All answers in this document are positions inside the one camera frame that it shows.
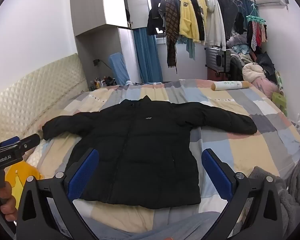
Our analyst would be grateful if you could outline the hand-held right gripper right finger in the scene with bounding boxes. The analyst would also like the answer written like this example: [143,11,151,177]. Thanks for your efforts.
[202,149,283,240]

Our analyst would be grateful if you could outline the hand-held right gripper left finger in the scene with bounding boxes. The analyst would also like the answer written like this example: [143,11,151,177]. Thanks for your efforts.
[16,149,99,240]

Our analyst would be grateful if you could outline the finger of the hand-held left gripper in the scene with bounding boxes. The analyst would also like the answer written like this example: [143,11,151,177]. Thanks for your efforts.
[17,133,41,153]
[0,136,20,147]

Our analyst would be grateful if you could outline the black puffer jacket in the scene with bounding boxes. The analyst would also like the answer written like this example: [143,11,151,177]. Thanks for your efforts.
[42,95,258,210]

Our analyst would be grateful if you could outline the pile of clothes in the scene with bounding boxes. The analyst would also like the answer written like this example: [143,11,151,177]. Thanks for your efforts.
[226,33,278,85]

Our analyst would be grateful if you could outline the person's left hand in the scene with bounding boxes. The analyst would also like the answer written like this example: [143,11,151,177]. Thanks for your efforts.
[0,180,18,225]

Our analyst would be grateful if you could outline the cream quilted headboard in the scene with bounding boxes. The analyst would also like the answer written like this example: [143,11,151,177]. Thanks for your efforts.
[0,53,88,153]

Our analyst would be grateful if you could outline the grey fleece robe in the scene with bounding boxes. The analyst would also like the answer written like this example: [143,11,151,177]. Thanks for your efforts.
[250,141,300,240]

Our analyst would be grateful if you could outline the white cylindrical bolster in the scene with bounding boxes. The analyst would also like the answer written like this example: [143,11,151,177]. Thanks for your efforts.
[211,80,251,91]

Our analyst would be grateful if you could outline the cluster of small bottles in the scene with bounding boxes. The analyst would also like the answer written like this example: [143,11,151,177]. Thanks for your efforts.
[88,75,117,92]

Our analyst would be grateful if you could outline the green plastic stool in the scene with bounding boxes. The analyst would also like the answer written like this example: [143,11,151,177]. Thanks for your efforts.
[271,91,288,117]

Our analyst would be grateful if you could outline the dark red suitcase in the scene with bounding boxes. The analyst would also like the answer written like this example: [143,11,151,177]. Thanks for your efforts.
[207,67,231,81]

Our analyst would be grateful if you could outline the pink cloth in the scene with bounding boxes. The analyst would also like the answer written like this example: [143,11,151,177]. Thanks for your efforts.
[251,77,278,98]

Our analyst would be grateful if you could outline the cream puffy jacket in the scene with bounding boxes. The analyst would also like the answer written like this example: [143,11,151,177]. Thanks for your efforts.
[242,62,266,83]

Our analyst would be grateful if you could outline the blue folded mat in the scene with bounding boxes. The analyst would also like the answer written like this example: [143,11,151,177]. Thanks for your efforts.
[108,52,130,86]

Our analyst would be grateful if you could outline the grey suitcase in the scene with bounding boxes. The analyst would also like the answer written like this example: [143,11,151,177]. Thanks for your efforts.
[204,46,232,75]

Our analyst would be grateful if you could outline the light blue hanging cloth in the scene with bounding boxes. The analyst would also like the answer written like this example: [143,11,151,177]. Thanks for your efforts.
[176,36,197,61]

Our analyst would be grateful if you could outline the blue curtain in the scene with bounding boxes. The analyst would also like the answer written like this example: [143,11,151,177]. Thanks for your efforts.
[132,28,163,83]

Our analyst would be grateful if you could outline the hanging small garments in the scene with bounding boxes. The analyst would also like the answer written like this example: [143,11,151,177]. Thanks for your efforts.
[246,21,268,52]

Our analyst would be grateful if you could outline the white hoodie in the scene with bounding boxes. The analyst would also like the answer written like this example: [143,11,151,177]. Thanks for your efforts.
[204,0,227,51]

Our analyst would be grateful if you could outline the grey wardrobe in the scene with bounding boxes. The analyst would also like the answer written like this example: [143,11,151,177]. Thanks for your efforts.
[69,0,143,90]

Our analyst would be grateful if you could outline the brown houndstooth scarf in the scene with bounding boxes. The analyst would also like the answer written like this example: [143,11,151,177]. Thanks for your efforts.
[164,0,182,74]

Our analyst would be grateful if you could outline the yellow fleece jacket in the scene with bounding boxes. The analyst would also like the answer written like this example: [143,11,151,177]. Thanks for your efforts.
[177,0,208,44]

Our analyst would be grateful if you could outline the green clip hanger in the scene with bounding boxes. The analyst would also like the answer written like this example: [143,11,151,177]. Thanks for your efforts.
[245,4,267,24]

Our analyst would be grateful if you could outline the black hanging garment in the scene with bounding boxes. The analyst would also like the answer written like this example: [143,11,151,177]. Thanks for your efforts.
[187,0,206,42]

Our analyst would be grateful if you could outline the dark grey coat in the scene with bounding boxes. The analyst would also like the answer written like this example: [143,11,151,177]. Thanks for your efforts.
[207,0,241,40]

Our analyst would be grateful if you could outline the black hanging jacket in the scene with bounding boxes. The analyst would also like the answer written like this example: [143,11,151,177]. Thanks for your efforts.
[147,0,167,36]

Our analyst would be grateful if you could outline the white air conditioner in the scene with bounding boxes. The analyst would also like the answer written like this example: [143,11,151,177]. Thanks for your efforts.
[252,0,289,7]

